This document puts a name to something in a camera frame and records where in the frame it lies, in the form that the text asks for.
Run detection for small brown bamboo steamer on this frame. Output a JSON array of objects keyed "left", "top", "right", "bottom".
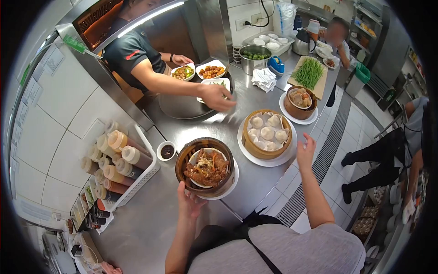
[{"left": 284, "top": 86, "right": 318, "bottom": 121}]

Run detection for person's right hand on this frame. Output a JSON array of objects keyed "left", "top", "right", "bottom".
[{"left": 296, "top": 133, "right": 317, "bottom": 169}]

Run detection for white dish of orange food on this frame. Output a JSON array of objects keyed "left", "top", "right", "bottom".
[{"left": 195, "top": 59, "right": 227, "bottom": 80}]

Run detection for person's body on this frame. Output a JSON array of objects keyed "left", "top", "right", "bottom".
[{"left": 185, "top": 207, "right": 367, "bottom": 274}]

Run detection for wall socket with black cable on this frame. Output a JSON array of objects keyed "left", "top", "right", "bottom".
[{"left": 235, "top": 0, "right": 275, "bottom": 32}]

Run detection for white dish with greens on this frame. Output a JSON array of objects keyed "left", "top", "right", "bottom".
[{"left": 196, "top": 77, "right": 231, "bottom": 103}]

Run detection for white dish of green vegetables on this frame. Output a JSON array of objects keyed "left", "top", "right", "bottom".
[{"left": 170, "top": 63, "right": 196, "bottom": 82}]

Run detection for pile of green beans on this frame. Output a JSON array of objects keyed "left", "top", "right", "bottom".
[{"left": 290, "top": 57, "right": 325, "bottom": 90}]

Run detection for row of paper order slips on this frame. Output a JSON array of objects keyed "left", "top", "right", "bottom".
[{"left": 8, "top": 44, "right": 66, "bottom": 166}]

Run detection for white plastic bag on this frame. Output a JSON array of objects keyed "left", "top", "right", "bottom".
[{"left": 272, "top": 1, "right": 297, "bottom": 38}]

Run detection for round steel serving tray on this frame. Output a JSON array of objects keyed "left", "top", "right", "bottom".
[{"left": 158, "top": 68, "right": 235, "bottom": 120}]

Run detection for large white plate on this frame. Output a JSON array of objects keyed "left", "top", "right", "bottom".
[{"left": 237, "top": 116, "right": 298, "bottom": 168}]

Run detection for group of sauce squeeze bottles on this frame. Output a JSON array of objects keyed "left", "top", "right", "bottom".
[{"left": 81, "top": 119, "right": 153, "bottom": 203}]

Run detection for person's left hand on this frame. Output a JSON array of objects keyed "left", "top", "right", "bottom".
[{"left": 177, "top": 181, "right": 208, "bottom": 222}]

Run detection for white plastic basket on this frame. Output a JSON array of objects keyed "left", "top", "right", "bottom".
[{"left": 102, "top": 123, "right": 161, "bottom": 212}]

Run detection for white tray of bowls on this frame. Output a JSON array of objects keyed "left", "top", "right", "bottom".
[{"left": 242, "top": 31, "right": 295, "bottom": 57}]

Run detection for dark bamboo steamer with ribs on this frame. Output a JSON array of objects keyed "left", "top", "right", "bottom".
[{"left": 175, "top": 138, "right": 235, "bottom": 199}]

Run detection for metal floor drain grate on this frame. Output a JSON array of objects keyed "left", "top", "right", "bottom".
[{"left": 275, "top": 92, "right": 353, "bottom": 227}]

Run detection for blue tape dispenser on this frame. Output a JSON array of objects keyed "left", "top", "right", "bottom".
[{"left": 268, "top": 55, "right": 285, "bottom": 77}]

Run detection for tray of condiment containers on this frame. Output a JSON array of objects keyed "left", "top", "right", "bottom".
[{"left": 69, "top": 175, "right": 100, "bottom": 231}]

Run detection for wooden cutting board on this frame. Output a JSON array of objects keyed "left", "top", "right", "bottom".
[{"left": 286, "top": 55, "right": 329, "bottom": 101}]

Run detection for white plate under small steamer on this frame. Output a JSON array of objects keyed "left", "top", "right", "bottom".
[{"left": 279, "top": 91, "right": 319, "bottom": 125}]

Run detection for group of steamed dumplings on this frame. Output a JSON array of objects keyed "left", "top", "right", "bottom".
[{"left": 248, "top": 115, "right": 289, "bottom": 151}]

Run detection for green waste bin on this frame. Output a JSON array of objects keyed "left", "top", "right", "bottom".
[{"left": 344, "top": 62, "right": 371, "bottom": 98}]

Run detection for white bowl of steamed meat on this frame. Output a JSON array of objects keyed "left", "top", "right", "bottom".
[{"left": 288, "top": 88, "right": 313, "bottom": 110}]

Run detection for group of dark sauce bottles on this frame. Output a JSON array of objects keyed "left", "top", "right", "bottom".
[{"left": 85, "top": 201, "right": 112, "bottom": 231}]

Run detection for steel serving hatch frame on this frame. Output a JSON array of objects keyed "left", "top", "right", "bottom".
[{"left": 55, "top": 0, "right": 234, "bottom": 131}]

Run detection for pile of green limes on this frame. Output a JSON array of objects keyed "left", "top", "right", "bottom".
[{"left": 242, "top": 50, "right": 269, "bottom": 61}]

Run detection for white pink jug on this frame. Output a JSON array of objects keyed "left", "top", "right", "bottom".
[{"left": 307, "top": 19, "right": 321, "bottom": 42}]

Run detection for steel bowl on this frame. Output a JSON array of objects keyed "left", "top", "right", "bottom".
[{"left": 238, "top": 44, "right": 272, "bottom": 75}]

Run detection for light bamboo steamer with dumplings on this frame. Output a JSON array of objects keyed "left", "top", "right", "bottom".
[{"left": 241, "top": 109, "right": 293, "bottom": 160}]

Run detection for white bowl of braised ribs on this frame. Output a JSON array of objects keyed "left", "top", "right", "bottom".
[{"left": 184, "top": 148, "right": 230, "bottom": 188}]

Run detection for person's right fingers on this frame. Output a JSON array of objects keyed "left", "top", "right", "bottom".
[{"left": 297, "top": 133, "right": 317, "bottom": 152}]

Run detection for steel kettle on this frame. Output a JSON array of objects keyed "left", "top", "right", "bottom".
[{"left": 292, "top": 29, "right": 316, "bottom": 56}]

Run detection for stack of white paper slips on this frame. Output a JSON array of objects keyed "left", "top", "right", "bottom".
[{"left": 251, "top": 67, "right": 277, "bottom": 93}]

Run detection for trays of raw dumplings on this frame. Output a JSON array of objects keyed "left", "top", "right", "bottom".
[{"left": 352, "top": 185, "right": 388, "bottom": 237}]

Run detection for small white sauce dish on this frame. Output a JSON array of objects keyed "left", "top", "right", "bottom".
[{"left": 156, "top": 141, "right": 177, "bottom": 162}]

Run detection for metal kitchen shelf rack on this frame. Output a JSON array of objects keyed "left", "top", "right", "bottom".
[{"left": 349, "top": 3, "right": 384, "bottom": 59}]

